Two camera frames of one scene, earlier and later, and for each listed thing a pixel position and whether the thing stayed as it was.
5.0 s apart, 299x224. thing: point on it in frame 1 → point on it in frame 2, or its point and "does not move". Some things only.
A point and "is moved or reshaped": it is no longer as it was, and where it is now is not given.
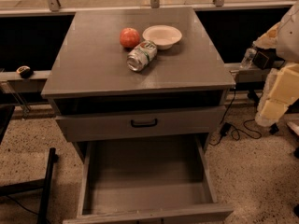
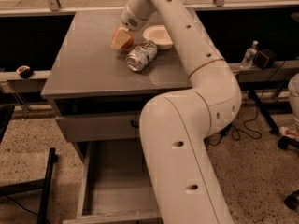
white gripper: x=289 y=37 → x=133 y=21
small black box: x=263 y=58 does not move
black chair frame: x=46 y=184 does not move
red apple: x=129 y=37 is moved or reshaped
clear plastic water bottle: x=248 y=59 does not move
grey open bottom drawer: x=147 y=180 does not move
